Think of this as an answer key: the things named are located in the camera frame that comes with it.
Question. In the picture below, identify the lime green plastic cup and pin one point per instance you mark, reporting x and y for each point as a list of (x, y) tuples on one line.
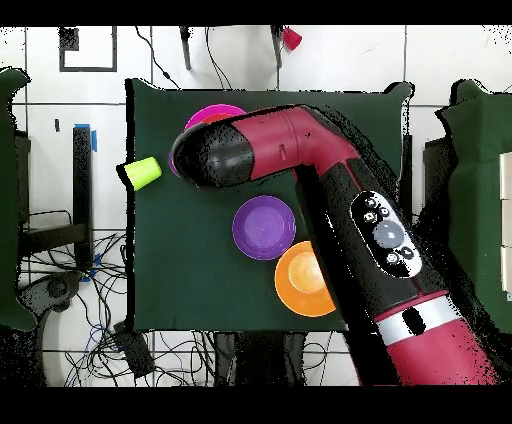
[(142, 172)]

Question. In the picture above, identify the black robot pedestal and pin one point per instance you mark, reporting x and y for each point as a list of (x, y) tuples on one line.
[(260, 360)]

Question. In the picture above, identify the dark green table cloth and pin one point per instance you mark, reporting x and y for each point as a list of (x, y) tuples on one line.
[(200, 288)]

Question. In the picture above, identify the black metal stand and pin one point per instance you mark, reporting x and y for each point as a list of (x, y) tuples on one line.
[(82, 180), (406, 168)]

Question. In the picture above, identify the red plastic cup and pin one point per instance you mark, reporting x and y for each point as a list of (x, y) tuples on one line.
[(292, 39)]

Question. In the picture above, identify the red plastic bowl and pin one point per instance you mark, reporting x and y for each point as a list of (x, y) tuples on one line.
[(216, 118)]

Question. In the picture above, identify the large pink plastic bowl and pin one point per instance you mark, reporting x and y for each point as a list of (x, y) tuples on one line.
[(212, 112)]

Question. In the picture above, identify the dark green side cloth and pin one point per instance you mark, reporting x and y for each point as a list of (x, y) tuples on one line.
[(476, 160), (8, 200)]

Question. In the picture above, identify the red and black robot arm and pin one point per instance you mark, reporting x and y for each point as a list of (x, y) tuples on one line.
[(320, 152)]

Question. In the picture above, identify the black power strip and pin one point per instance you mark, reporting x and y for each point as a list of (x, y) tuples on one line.
[(134, 352)]

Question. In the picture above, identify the black tripod leg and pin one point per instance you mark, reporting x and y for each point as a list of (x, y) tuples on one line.
[(185, 48), (276, 48)]

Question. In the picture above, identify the blue tape strip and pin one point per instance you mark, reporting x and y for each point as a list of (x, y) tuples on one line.
[(94, 140)]

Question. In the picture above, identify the purple plastic bowl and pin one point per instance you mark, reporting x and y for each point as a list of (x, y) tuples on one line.
[(264, 228)]

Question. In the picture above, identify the large orange plastic bowl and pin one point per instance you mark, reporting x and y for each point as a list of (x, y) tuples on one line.
[(292, 292)]

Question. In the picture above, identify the black square floor frame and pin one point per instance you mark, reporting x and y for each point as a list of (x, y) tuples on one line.
[(88, 69)]

